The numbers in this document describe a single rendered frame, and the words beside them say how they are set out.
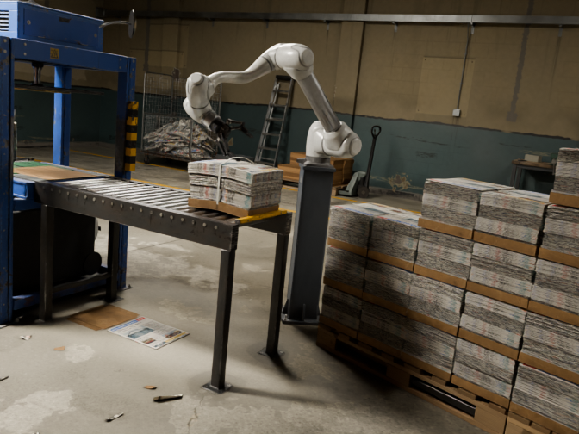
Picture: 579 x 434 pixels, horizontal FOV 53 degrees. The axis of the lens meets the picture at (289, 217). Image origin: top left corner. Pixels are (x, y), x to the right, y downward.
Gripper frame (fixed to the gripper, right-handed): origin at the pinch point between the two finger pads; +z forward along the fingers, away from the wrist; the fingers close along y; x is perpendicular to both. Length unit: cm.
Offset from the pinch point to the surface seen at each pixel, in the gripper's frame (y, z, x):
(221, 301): 54, 45, 30
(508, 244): -35, 124, -19
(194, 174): 22.5, -9.9, 13.2
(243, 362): 95, 61, -1
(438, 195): -31, 86, -31
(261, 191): 9.9, 22.4, 4.8
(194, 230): 35.8, 14.2, 29.8
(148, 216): 48, -12, 30
